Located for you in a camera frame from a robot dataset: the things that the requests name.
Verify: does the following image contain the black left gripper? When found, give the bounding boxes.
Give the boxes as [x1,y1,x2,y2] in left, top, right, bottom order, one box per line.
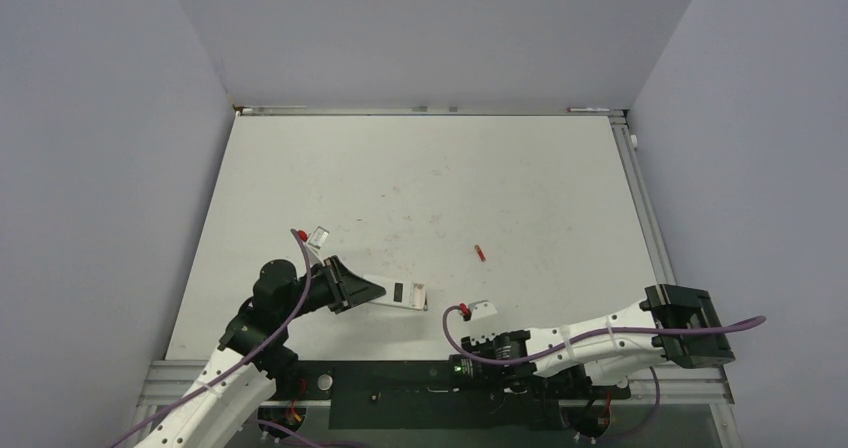
[279,255,384,322]

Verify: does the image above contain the white red remote control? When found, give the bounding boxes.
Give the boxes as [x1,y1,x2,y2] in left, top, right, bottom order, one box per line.
[364,274,428,311]

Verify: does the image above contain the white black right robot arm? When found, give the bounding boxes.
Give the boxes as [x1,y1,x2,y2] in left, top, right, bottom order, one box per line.
[445,284,735,396]

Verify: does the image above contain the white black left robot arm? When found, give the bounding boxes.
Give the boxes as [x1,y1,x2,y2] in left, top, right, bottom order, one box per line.
[138,256,387,447]

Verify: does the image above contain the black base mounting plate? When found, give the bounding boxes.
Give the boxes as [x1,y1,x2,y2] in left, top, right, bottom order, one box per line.
[258,355,631,431]

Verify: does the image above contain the red orange battery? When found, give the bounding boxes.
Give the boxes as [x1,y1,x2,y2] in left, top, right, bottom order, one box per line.
[474,245,487,262]

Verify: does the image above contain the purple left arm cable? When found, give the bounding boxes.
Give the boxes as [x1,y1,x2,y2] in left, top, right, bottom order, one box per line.
[109,228,314,448]

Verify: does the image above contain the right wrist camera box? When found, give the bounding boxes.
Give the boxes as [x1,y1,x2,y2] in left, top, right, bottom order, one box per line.
[460,300,500,344]

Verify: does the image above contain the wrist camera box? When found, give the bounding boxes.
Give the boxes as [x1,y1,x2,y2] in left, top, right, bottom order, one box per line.
[307,226,330,250]
[460,300,500,344]

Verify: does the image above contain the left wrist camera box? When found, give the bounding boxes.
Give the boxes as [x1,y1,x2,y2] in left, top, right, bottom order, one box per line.
[307,226,330,250]

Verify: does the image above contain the aluminium back table rail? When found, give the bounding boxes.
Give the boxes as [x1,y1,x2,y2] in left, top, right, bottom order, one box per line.
[233,105,627,118]

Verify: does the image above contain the aluminium table edge rail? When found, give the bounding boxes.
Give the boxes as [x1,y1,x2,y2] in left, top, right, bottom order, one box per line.
[609,111,676,285]

